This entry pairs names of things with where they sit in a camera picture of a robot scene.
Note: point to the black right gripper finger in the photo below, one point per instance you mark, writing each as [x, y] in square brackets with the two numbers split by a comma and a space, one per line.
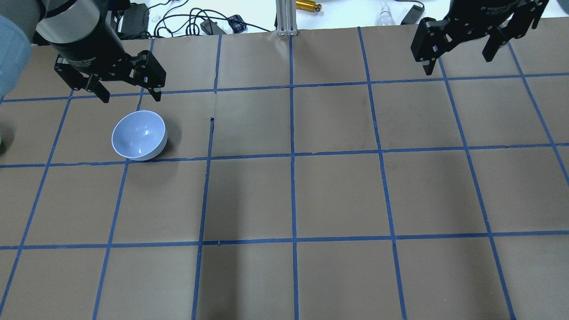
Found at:
[435, 37]
[523, 14]

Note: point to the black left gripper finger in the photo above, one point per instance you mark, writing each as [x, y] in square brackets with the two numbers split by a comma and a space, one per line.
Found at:
[146, 72]
[78, 81]

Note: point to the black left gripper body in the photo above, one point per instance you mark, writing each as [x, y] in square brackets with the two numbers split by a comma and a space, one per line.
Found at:
[90, 52]

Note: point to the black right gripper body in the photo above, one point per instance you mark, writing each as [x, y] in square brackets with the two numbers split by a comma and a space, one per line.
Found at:
[482, 15]

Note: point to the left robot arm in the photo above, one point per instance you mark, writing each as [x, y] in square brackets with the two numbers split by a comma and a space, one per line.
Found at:
[60, 21]

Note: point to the blue bowl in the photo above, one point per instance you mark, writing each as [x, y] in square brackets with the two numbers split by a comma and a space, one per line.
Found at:
[140, 136]

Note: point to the black equipment pile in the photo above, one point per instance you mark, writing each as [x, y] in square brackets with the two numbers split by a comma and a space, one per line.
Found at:
[129, 20]

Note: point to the white light bulb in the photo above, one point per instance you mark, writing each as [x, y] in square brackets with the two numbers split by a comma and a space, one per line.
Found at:
[384, 17]

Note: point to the black power adapter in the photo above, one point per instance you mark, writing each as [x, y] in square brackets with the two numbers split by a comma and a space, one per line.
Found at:
[209, 27]

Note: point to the gold cylinder tool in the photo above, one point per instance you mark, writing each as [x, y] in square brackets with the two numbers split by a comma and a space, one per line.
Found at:
[308, 6]

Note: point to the aluminium frame post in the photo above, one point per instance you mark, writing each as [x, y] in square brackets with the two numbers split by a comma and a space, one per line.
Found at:
[286, 22]

